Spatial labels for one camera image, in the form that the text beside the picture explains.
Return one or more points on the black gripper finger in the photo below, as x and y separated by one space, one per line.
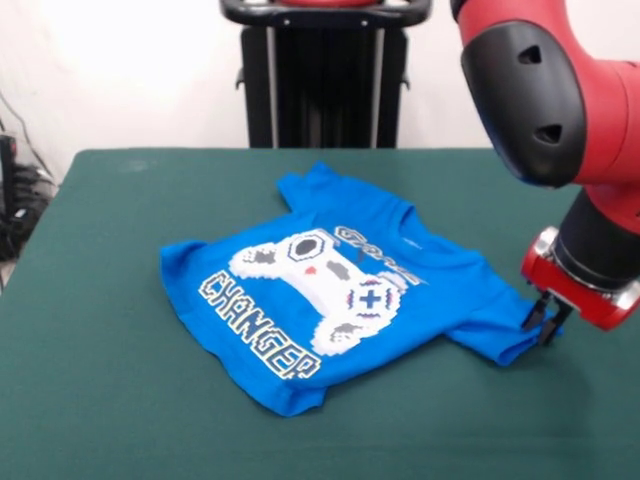
552 327
536 312

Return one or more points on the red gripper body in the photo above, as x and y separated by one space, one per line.
575 295

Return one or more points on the blue printed shirt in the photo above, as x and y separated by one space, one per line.
440 310

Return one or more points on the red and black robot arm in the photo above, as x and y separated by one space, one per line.
560 110

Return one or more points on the dark green table cloth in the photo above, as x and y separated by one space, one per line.
125 400

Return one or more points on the black box device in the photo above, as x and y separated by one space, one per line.
7 170

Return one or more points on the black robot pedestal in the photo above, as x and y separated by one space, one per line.
325 75

